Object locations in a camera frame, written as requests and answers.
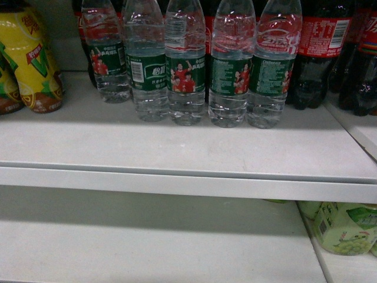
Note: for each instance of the water bottle with team picture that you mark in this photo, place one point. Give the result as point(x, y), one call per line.
point(185, 49)

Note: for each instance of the water bottle behind front one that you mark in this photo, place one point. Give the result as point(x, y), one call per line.
point(232, 49)

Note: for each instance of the water bottle with barcode label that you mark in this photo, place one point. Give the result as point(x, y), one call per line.
point(143, 37)

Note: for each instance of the white upper shelf board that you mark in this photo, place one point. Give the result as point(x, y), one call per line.
point(89, 144)

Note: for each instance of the far left water bottle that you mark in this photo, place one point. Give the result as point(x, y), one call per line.
point(103, 35)

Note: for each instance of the rightmost water bottle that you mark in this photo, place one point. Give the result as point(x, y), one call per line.
point(277, 41)

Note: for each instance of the right edge cola bottle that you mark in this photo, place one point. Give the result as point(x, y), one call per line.
point(358, 92)

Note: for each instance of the cola bottle red label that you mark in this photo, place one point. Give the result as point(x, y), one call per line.
point(325, 24)

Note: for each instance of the left edge lemon tea bottle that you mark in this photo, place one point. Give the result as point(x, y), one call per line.
point(11, 100)

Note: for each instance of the green grape drink bottle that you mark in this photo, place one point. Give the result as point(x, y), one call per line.
point(346, 228)

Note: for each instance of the yellow lemon tea bottle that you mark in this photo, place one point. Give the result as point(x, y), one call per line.
point(25, 46)

